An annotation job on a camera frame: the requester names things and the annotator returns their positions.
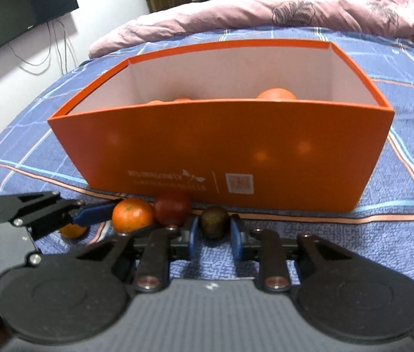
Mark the orange tangerine with stem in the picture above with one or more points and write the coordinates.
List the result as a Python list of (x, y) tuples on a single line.
[(131, 215)]

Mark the orange cardboard box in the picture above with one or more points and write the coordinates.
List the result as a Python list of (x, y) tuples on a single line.
[(225, 146)]

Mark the red tomato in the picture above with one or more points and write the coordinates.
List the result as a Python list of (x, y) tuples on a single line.
[(172, 209)]

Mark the blue plaid bed sheet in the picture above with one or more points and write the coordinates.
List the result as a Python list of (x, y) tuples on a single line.
[(381, 227)]

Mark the deep orange tangerine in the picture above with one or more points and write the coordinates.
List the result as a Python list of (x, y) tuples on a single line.
[(182, 100)]

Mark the pink quilted duvet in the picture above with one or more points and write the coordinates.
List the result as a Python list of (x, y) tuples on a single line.
[(385, 18)]

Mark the large orange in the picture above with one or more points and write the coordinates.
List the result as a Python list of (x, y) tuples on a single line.
[(277, 94)]

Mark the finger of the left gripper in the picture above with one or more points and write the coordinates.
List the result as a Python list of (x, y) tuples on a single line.
[(97, 213), (30, 209)]

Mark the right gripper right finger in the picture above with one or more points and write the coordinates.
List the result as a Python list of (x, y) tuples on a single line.
[(338, 292)]

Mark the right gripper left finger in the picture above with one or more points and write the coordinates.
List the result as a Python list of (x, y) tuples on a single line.
[(68, 298)]

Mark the small orange tangerine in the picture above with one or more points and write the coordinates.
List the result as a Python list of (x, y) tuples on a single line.
[(72, 231)]

